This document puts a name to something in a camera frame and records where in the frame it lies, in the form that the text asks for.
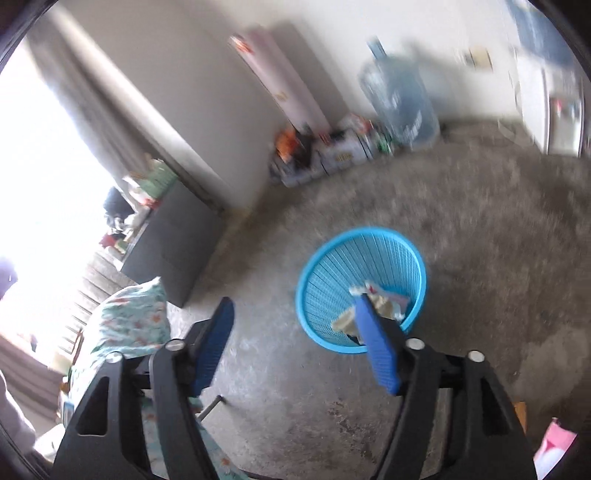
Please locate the rolled white printed poster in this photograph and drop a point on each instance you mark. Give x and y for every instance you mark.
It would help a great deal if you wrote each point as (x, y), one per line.
(281, 83)

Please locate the pink clothing with white print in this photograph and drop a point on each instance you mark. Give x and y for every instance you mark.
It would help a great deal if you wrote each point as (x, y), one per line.
(556, 447)

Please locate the wooden stool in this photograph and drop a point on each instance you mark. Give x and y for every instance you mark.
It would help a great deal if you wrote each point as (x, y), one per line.
(521, 415)

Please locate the wrappers with pink print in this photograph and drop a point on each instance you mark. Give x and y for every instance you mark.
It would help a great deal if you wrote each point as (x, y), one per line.
(390, 300)

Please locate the blue plastic bag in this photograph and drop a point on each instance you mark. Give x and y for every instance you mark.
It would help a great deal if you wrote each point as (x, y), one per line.
(538, 27)

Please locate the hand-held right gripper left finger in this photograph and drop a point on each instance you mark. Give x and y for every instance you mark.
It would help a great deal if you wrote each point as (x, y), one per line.
(214, 346)

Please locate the green plastic storage basket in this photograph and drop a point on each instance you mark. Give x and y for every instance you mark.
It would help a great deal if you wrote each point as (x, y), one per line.
(159, 180)

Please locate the black bag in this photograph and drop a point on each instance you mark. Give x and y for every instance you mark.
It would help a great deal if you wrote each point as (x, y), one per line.
(115, 203)

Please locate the metal window railing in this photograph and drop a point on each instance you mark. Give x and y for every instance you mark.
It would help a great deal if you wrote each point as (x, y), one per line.
(92, 295)

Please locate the grey bedside cabinet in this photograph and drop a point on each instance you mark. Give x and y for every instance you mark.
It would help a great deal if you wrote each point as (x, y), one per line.
(175, 240)

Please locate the grey curtain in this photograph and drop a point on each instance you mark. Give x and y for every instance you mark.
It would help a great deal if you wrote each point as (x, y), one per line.
(27, 369)
(120, 120)

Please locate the floral turquoise blanket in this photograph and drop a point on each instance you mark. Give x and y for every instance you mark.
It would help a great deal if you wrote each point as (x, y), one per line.
(134, 314)

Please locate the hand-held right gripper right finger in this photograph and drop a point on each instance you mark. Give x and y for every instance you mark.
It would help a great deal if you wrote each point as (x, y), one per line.
(378, 350)

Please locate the white appliance box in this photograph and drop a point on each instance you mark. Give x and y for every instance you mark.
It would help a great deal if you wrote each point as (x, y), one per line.
(549, 110)

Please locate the large clear water jug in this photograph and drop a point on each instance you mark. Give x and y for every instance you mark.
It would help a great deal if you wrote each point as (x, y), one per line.
(399, 97)

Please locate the blue plastic mesh basket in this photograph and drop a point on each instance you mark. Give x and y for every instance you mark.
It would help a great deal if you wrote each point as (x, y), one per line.
(332, 281)

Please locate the orange snack bag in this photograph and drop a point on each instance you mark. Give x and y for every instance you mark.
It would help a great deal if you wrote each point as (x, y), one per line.
(288, 141)

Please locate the wall socket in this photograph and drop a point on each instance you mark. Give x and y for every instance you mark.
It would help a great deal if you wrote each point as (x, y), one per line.
(478, 57)

